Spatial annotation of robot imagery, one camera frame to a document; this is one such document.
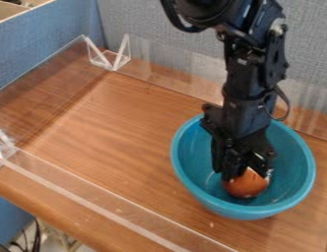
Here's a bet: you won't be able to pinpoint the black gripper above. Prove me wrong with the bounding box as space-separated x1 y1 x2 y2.
201 100 276 181

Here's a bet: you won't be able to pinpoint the red white-spotted toy mushroom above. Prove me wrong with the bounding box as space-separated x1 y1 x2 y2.
223 167 269 198

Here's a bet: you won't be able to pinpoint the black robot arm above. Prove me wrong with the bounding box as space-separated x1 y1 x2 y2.
160 0 289 182

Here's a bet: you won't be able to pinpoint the blue plastic bowl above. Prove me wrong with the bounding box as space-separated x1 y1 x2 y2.
170 115 316 221

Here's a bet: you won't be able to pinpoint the clear acrylic back barrier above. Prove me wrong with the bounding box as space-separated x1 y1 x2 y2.
117 34 327 115

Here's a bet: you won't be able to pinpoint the clear acrylic barrier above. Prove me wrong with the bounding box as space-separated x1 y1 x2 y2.
0 129 237 252
117 34 327 115

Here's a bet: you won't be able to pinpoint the clear acrylic front barrier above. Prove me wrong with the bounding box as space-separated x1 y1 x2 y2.
0 129 237 252

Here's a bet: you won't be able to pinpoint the blue partition with wooden shelf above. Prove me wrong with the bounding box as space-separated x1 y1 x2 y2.
0 0 105 89

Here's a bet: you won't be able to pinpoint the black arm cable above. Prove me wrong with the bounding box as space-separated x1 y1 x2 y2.
263 87 292 122

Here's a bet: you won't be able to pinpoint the clear acrylic corner bracket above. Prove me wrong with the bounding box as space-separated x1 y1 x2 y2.
83 34 132 72

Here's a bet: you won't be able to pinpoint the black cables under table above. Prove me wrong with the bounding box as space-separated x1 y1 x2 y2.
0 220 45 252

